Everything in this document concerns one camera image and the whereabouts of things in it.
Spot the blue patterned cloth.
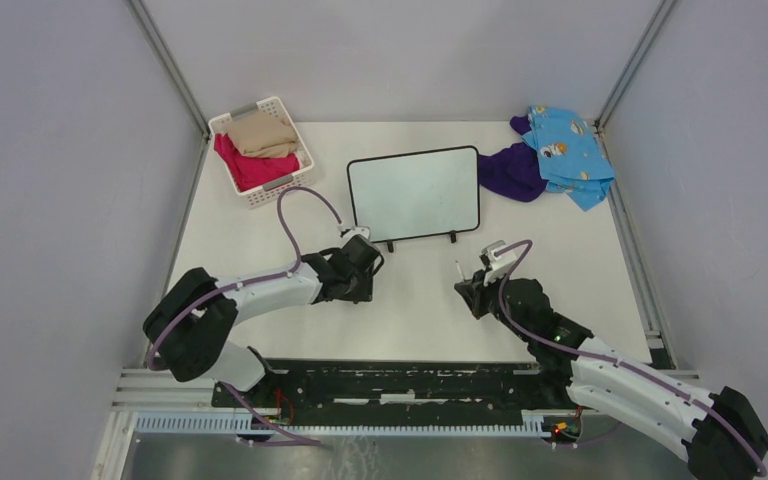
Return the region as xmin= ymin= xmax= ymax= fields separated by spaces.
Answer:
xmin=522 ymin=105 xmax=615 ymax=211

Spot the white slotted cable duct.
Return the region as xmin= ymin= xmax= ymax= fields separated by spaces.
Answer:
xmin=134 ymin=412 xmax=551 ymax=439

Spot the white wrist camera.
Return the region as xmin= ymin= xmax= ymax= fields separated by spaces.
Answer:
xmin=340 ymin=226 xmax=371 ymax=242
xmin=479 ymin=240 xmax=517 ymax=286

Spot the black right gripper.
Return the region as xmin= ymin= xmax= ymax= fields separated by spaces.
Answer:
xmin=456 ymin=265 xmax=532 ymax=343

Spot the beige folded cloth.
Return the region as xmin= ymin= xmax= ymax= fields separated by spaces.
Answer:
xmin=226 ymin=110 xmax=299 ymax=158

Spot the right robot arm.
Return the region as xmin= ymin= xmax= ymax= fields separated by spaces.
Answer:
xmin=454 ymin=273 xmax=768 ymax=479

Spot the red whiteboard marker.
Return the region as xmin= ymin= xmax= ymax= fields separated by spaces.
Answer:
xmin=454 ymin=260 xmax=467 ymax=283

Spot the magenta cloth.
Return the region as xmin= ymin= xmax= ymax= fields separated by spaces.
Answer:
xmin=214 ymin=134 xmax=300 ymax=192

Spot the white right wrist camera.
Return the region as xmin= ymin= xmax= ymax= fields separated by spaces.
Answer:
xmin=479 ymin=240 xmax=517 ymax=286

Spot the purple cloth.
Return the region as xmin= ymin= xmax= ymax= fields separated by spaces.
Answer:
xmin=478 ymin=140 xmax=547 ymax=203

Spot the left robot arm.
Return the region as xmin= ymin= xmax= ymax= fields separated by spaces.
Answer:
xmin=143 ymin=234 xmax=384 ymax=408

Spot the white plastic basket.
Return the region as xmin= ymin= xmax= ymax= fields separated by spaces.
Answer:
xmin=208 ymin=96 xmax=319 ymax=208

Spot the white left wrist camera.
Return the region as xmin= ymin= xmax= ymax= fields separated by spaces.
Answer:
xmin=340 ymin=226 xmax=371 ymax=242

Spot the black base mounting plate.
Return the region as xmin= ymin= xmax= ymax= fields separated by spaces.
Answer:
xmin=242 ymin=359 xmax=576 ymax=427

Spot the black framed whiteboard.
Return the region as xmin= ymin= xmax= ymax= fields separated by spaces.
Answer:
xmin=346 ymin=145 xmax=481 ymax=246

